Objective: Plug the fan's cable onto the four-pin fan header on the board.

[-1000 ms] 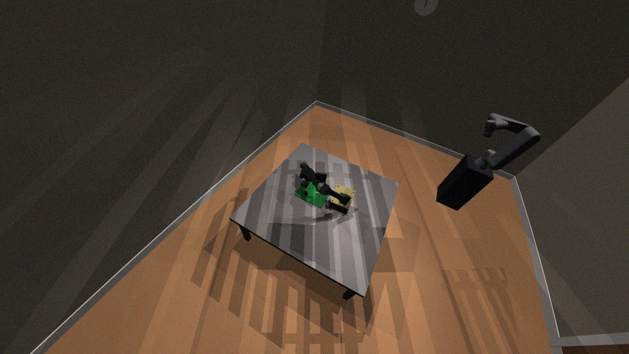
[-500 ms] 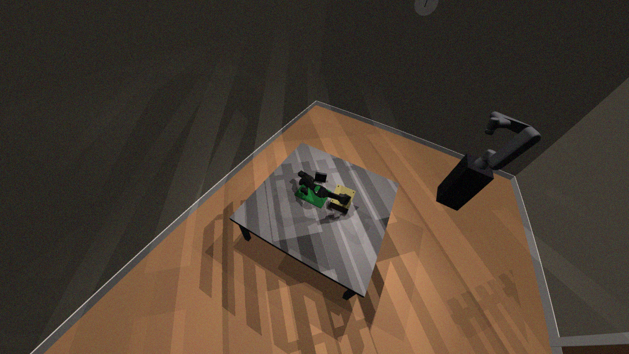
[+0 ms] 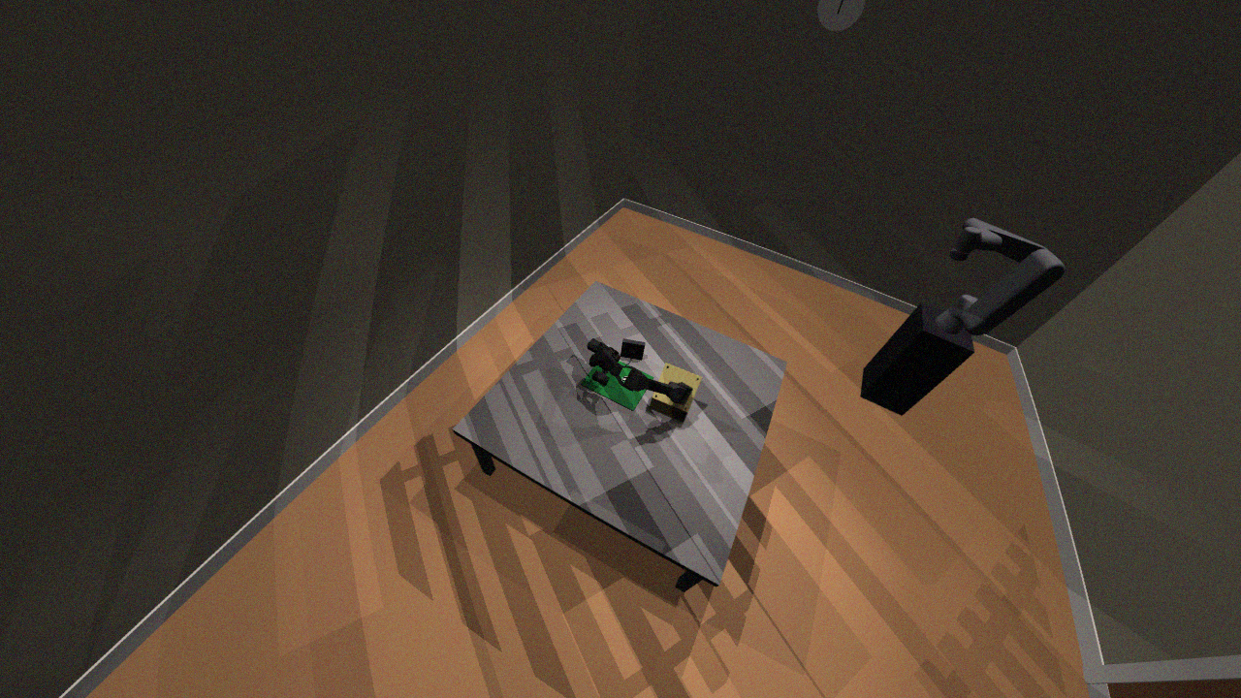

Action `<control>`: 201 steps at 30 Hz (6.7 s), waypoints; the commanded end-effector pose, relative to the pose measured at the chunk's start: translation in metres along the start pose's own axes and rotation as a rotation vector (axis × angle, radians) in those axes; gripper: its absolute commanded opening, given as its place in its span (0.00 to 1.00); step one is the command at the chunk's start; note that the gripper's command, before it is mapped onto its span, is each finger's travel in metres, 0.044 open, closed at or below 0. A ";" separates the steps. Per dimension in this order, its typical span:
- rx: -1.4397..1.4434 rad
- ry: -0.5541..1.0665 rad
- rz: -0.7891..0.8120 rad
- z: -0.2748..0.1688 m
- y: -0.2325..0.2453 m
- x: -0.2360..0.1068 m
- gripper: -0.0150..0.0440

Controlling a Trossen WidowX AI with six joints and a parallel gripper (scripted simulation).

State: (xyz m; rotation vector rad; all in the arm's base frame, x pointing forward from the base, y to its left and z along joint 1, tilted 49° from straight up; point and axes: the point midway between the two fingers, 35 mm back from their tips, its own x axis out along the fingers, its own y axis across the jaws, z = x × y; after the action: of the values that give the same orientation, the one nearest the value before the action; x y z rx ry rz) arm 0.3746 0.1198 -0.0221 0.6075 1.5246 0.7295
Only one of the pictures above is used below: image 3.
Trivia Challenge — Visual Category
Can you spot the green circuit board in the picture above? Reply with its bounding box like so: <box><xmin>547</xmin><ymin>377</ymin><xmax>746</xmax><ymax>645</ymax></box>
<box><xmin>581</xmin><ymin>365</ymin><xmax>647</xmax><ymax>411</ymax></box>

